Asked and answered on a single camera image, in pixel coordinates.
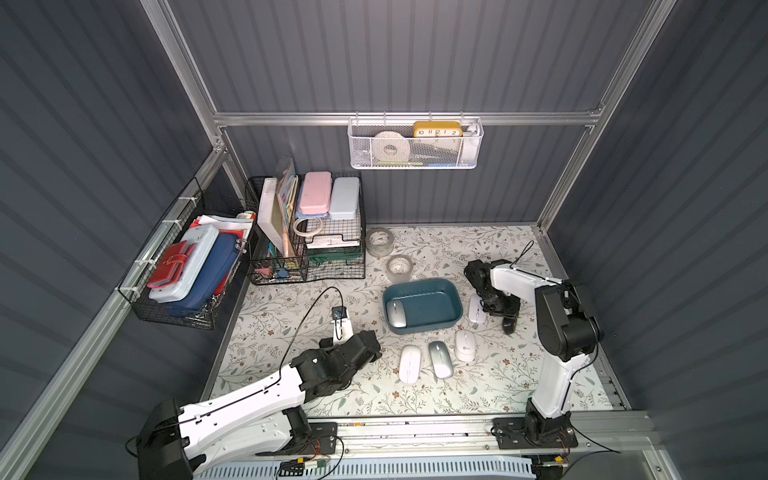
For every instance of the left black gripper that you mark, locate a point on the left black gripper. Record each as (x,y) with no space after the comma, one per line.
(358,346)

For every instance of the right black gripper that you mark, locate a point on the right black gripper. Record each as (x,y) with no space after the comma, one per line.
(504,307)

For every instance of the white mouse with grey logo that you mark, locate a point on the white mouse with grey logo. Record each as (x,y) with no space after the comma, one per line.
(476,313)

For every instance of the black computer mouse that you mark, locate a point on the black computer mouse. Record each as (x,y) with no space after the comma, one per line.
(509,325)

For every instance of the white round computer mouse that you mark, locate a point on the white round computer mouse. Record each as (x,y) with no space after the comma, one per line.
(465,346)

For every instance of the teal plastic storage box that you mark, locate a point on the teal plastic storage box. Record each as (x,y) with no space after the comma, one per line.
(430,304)

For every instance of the silver grey computer mouse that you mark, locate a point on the silver grey computer mouse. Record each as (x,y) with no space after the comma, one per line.
(441,360)

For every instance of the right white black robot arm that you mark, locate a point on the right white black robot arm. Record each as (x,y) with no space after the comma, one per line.
(566,327)

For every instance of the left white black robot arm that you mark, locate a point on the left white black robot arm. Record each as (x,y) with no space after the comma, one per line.
(179,442)

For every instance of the clear tape roll front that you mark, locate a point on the clear tape roll front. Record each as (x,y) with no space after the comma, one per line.
(399,269)

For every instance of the clear tape roll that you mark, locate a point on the clear tape roll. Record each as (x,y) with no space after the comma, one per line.
(380,242)
(399,269)

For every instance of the clear tape roll rear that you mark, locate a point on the clear tape roll rear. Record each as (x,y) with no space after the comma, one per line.
(380,242)

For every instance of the light blue pencil case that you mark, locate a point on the light blue pencil case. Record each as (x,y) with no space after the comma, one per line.
(344,198)

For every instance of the dark blue pouch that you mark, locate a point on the dark blue pouch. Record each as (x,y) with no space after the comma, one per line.
(214,271)

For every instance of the pink pencil case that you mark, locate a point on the pink pencil case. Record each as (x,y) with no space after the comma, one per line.
(316,193)

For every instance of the upright books and folders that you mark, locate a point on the upright books and folders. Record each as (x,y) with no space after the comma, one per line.
(276,206)

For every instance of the white flat case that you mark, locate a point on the white flat case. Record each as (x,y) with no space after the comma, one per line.
(203,237)

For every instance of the white tape roll in basket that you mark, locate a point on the white tape roll in basket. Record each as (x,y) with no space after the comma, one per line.
(391,147)

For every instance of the yellow digital clock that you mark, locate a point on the yellow digital clock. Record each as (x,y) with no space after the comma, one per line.
(437,129)

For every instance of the red wallet pouch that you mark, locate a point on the red wallet pouch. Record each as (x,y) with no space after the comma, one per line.
(170,267)

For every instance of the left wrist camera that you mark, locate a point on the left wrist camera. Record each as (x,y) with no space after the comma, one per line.
(342,326)

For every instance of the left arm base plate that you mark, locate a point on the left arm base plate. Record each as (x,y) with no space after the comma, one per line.
(320,440)

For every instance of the black wire desk organizer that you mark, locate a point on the black wire desk organizer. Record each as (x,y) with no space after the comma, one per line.
(324,248)

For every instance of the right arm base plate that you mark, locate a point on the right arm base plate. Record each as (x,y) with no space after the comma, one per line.
(530,432)

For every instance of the black wire side basket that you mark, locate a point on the black wire side basket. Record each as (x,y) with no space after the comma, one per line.
(229,212)

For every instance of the white wire wall basket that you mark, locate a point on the white wire wall basket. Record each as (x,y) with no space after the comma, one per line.
(459,153)

